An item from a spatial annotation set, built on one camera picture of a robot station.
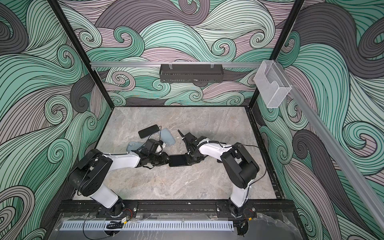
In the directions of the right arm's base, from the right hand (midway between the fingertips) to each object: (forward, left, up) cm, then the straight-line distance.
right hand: (191, 163), depth 90 cm
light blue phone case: (+18, +17, +1) cm, 25 cm away
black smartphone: (+23, +31, +1) cm, 39 cm away
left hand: (+1, +12, +2) cm, 12 cm away
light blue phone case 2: (+12, +38, 0) cm, 40 cm away
